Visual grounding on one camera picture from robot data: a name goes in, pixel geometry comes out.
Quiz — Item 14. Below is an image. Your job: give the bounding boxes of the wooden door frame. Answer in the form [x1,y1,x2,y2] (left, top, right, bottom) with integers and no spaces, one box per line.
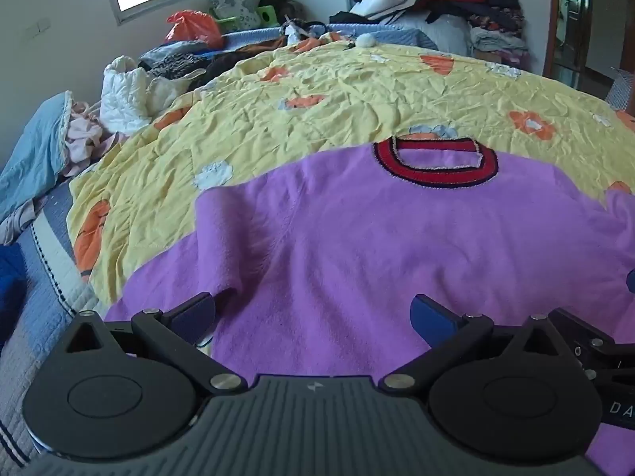
[543,0,594,91]

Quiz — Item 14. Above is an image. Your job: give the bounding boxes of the orange plastic bag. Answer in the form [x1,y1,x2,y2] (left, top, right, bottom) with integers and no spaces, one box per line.
[165,10,225,51]

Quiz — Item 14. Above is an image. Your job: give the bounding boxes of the checked cloth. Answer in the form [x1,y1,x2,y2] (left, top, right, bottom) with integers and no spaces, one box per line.
[607,69,635,110]

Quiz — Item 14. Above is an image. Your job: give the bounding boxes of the purple sweater with red collar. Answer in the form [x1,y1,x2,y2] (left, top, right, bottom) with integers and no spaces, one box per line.
[104,136,635,382]

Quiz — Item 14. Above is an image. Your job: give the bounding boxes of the dark patterned clothes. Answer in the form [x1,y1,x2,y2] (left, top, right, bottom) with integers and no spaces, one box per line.
[138,42,260,91]

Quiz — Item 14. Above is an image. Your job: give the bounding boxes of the white quilted jacket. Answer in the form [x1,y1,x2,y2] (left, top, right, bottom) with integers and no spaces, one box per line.
[100,56,200,135]

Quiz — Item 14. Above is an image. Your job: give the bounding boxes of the floral pillow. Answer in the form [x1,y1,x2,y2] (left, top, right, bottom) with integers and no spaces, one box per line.
[202,0,262,31]

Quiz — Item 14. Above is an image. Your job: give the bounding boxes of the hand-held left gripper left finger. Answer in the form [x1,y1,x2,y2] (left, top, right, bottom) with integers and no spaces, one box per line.
[64,292,249,398]

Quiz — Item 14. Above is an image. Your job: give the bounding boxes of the dark backpack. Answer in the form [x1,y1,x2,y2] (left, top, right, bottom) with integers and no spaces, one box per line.
[259,0,306,23]

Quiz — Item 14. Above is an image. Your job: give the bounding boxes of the light blue cloth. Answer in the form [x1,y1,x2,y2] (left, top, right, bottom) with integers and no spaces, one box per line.
[0,90,75,225]

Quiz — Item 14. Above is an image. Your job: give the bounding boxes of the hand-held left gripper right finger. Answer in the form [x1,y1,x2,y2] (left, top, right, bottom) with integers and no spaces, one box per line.
[378,294,577,393]

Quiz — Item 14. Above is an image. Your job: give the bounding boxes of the yellow flower printed blanket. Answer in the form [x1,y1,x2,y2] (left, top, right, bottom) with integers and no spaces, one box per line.
[69,40,635,308]

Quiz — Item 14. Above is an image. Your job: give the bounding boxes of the dark blue cloth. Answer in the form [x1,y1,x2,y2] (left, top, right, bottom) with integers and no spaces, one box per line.
[0,243,29,349]

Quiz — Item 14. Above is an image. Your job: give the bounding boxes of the pile of folded clothes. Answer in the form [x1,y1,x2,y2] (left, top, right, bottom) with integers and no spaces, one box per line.
[330,0,529,65]

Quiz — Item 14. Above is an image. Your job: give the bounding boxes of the pink cloth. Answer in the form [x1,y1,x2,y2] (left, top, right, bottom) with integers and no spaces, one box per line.
[62,100,118,177]

